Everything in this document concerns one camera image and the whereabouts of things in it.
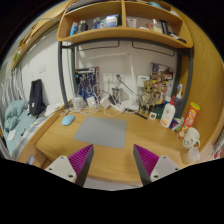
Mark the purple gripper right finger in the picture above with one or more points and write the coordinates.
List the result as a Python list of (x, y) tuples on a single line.
[(152, 167)]

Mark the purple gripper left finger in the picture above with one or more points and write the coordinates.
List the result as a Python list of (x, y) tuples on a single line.
[(75, 167)]

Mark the grey mouse pad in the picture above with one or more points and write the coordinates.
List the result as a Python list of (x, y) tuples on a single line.
[(106, 132)]

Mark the light blue computer mouse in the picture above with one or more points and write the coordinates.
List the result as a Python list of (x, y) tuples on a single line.
[(67, 120)]

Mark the white lotion bottle red cap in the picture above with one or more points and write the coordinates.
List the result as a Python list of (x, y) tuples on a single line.
[(168, 114)]

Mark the white ceramic mug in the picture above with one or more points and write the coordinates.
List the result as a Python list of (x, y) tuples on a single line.
[(191, 138)]

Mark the white power strip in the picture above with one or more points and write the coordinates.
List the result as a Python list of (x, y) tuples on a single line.
[(118, 107)]

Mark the clear plastic cup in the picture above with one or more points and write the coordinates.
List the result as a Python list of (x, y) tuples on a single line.
[(78, 103)]

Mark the brown Groot figurine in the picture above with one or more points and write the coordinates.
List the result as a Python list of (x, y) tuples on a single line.
[(147, 99)]

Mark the dark spray bottle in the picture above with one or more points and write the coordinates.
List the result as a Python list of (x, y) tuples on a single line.
[(178, 100)]

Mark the yellow red chips can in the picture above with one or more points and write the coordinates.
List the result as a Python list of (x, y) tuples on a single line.
[(189, 119)]

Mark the black backpack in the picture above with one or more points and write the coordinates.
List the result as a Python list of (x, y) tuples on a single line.
[(36, 104)]

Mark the blue robot model box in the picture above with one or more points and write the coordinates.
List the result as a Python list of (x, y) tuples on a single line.
[(86, 80)]

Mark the teal pillow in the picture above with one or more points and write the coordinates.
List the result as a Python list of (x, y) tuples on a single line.
[(12, 114)]

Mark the blue bottle on shelf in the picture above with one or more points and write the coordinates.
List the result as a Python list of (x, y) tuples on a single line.
[(73, 28)]

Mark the black bottle on shelf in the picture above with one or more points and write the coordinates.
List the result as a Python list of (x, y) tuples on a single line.
[(82, 26)]

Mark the wooden desk shelf unit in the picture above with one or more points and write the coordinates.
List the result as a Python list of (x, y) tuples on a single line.
[(131, 25)]

